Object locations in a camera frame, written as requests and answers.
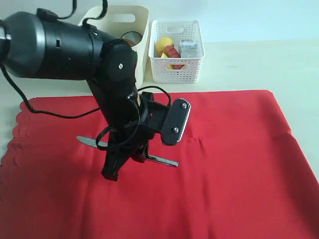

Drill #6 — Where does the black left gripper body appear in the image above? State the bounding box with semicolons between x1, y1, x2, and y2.
108;92;171;154

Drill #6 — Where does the metal table knife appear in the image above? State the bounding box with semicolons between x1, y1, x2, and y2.
76;135;179;167

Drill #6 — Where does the yellow cheese wedge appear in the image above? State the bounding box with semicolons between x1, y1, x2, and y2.
161;53;174;70

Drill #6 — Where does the brown clay plate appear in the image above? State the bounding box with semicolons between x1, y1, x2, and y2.
124;39;136;47

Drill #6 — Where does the red sausage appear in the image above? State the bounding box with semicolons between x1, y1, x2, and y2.
165;45;180;58

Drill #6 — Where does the red tablecloth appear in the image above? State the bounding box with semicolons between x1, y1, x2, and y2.
0;90;319;239

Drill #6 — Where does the yellow lemon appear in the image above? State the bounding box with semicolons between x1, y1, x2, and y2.
155;37;174;56

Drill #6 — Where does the stainless steel cup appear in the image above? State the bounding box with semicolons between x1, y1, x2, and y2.
121;31;143;45

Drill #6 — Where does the blue white milk carton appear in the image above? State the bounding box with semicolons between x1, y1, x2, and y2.
178;40;198;58

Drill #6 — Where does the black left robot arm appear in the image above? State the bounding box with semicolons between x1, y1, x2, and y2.
0;8;170;181

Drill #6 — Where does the white perforated plastic basket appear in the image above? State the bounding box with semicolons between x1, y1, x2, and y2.
149;20;205;84

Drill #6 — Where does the cream plastic tub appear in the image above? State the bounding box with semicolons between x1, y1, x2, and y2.
88;5;150;87

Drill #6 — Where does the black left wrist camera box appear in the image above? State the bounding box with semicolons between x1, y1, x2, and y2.
160;98;191;146

